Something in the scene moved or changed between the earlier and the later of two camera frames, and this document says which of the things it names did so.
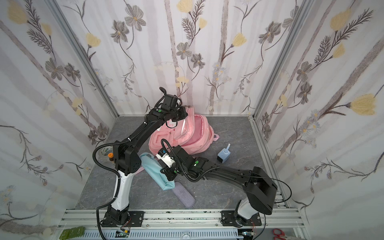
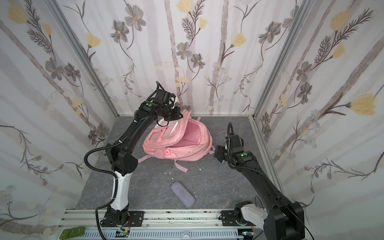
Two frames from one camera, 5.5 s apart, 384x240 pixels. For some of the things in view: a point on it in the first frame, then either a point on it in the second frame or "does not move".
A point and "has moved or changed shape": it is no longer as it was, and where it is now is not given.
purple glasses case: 184,195 does not move
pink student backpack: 193,133 has moved or changed shape
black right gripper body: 169,172 -> 220,154
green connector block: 76,232 does not move
